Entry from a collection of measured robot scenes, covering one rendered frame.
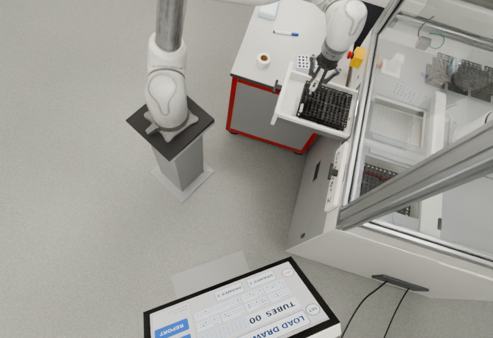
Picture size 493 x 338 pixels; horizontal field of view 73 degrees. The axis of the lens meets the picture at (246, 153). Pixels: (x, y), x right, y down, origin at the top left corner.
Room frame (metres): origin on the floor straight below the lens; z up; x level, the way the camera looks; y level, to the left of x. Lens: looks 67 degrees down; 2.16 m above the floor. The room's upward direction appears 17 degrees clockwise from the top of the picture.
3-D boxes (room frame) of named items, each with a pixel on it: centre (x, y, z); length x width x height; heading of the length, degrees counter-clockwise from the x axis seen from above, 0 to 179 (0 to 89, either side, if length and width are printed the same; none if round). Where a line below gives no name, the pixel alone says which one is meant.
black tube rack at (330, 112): (0.87, -0.28, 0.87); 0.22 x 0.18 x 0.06; 89
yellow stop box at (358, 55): (1.20, -0.38, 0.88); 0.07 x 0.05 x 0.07; 179
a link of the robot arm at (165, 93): (0.64, 0.38, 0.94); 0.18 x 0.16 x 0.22; 21
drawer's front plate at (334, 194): (0.56, -0.39, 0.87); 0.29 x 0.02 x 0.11; 179
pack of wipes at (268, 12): (1.45, 0.12, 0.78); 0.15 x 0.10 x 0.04; 2
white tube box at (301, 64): (1.15, -0.17, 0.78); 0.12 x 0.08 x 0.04; 104
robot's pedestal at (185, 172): (0.64, 0.37, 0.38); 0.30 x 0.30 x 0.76; 64
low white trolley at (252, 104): (1.29, -0.10, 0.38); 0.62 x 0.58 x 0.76; 179
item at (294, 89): (0.87, -0.28, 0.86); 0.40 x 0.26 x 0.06; 89
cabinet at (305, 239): (0.82, -0.88, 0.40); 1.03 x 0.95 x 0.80; 179
